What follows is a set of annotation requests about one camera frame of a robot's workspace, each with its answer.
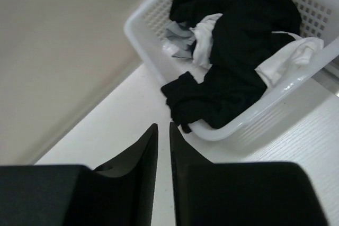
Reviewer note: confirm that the white plastic laundry basket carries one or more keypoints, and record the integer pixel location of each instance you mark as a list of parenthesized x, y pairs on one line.
[(145, 31)]

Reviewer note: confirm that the white tank top in basket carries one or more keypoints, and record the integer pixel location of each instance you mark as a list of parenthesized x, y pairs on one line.
[(275, 69)]

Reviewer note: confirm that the black tank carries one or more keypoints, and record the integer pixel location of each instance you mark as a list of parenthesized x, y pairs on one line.
[(236, 33), (217, 100)]

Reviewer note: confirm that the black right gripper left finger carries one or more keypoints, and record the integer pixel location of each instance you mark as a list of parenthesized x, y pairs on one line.
[(118, 192)]

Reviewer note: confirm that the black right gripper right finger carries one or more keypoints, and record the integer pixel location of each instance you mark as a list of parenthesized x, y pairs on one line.
[(239, 193)]

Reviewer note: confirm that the black tank top in basket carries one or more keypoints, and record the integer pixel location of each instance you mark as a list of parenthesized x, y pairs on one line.
[(236, 33)]

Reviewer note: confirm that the grey tank top in basket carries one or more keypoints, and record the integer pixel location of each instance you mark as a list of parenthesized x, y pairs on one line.
[(182, 39)]

